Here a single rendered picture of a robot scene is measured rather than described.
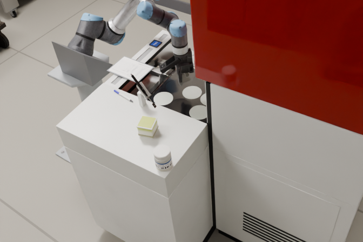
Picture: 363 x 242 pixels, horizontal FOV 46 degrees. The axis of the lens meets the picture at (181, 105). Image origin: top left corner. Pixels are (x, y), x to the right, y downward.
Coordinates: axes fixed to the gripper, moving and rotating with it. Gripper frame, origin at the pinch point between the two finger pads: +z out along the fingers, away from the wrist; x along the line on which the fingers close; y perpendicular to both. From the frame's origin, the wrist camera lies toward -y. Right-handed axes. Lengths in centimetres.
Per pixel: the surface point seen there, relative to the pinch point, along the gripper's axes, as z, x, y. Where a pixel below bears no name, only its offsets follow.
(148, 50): 1.6, 35.0, -11.4
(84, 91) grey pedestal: 28, 41, -54
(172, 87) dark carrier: 7.3, 6.8, -3.1
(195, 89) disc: 7.2, 1.4, 8.2
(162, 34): 1.2, 47.9, -1.3
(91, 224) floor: 97, -7, -67
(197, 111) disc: 7.2, -14.6, 5.9
